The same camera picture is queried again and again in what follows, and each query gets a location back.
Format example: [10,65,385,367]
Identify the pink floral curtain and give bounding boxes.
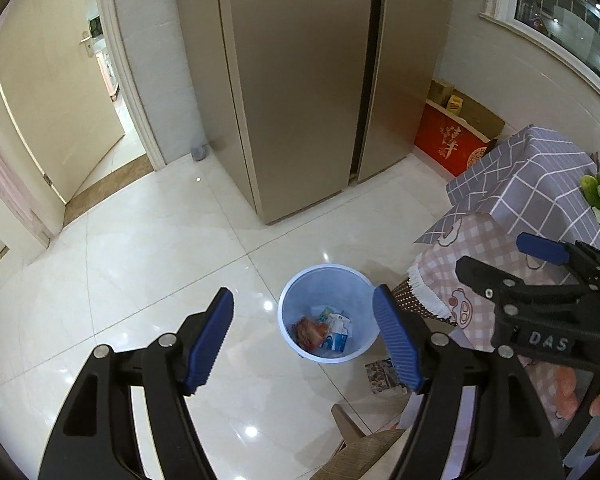
[0,104,52,242]

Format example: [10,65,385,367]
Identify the red printed box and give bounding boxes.
[413,104,497,177]

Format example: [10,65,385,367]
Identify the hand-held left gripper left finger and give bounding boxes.
[39,287,235,480]

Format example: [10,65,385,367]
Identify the grey checked tablecloth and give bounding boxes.
[413,125,600,272]

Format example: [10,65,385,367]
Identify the pink checked table cover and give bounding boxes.
[414,209,600,437]

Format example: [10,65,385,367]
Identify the white blue packet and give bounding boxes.
[316,309,357,354]

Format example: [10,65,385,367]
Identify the blue plastic waste bin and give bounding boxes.
[277,264,381,364]

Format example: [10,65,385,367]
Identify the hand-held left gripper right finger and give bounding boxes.
[372,284,566,480]

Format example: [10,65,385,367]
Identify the brown cardboard box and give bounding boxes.
[427,78,456,109]

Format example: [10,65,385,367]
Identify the cream wooden door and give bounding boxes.
[0,9,127,207]

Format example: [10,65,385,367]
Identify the person's right hand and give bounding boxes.
[554,365,600,418]

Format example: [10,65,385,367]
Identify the white framed window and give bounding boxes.
[481,0,600,102]

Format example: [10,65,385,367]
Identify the green leaves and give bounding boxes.
[579,173,600,212]

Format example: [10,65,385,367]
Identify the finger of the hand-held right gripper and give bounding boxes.
[516,232,600,288]
[455,256,518,311]

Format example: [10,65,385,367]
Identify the brown dotted fringed cloth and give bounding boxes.
[391,264,455,322]

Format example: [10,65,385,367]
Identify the printed magazine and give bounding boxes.
[364,359,409,399]

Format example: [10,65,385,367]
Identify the gold double-door refrigerator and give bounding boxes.
[175,0,456,226]

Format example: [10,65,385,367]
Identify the beige chair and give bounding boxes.
[329,402,412,480]

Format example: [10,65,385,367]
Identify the person's leg in pale pants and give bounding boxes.
[399,385,481,480]

